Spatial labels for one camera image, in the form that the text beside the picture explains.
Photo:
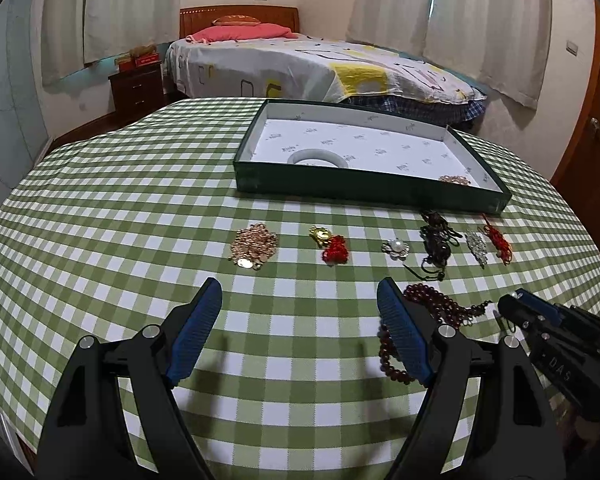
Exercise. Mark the orange patterned pillow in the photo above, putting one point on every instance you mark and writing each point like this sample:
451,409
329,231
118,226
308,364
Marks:
236,20

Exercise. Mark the white curtain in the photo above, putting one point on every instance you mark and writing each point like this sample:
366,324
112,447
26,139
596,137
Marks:
76,33
502,44

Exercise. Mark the silver rhinestone brooch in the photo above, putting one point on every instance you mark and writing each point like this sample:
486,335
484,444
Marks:
477,247

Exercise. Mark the white jade bangle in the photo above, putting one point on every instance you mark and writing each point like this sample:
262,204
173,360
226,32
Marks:
322,157

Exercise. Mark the pink pillow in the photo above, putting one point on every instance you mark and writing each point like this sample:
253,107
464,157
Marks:
213,34

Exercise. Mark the glass wardrobe door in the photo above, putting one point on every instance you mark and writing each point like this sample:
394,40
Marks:
23,134

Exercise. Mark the wooden headboard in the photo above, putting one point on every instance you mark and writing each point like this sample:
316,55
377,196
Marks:
198,18

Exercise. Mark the gold and red charm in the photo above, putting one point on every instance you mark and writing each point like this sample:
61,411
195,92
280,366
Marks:
334,247

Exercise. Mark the wall light switch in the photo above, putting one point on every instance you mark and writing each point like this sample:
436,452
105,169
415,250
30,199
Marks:
572,48

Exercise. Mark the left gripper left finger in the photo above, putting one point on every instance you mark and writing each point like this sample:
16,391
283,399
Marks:
84,435

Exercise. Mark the dark wooden nightstand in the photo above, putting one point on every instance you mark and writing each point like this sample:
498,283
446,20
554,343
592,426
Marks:
137,92

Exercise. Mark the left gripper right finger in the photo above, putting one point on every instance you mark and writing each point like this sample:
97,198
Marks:
514,434

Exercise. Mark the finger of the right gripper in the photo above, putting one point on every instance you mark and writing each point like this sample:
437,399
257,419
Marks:
541,307

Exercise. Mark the green jewelry box tray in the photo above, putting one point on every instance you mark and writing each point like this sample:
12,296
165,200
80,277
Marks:
392,160

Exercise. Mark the right white curtain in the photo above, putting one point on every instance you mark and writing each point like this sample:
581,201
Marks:
502,44

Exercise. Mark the red knotted cord charm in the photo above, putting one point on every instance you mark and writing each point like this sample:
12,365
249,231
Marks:
502,247

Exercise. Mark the bed with patterned sheet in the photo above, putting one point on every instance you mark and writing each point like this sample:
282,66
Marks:
320,70

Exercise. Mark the silver pearl flower brooch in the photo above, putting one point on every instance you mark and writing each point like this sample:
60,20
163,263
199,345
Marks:
396,249

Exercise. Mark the green checkered tablecloth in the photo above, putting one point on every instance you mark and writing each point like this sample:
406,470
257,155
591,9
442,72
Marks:
108,235

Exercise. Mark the pink gold bead jewelry pile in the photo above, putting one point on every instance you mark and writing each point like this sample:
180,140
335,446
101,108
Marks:
252,247

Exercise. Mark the small gold brooch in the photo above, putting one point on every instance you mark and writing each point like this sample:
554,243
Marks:
460,180

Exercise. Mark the red boxes on nightstand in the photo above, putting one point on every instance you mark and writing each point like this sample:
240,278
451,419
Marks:
136,57

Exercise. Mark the dark bead tassel pendant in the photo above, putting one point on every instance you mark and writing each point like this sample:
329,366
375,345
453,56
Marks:
439,238

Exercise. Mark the left white curtain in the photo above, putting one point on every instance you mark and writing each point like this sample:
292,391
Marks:
76,33

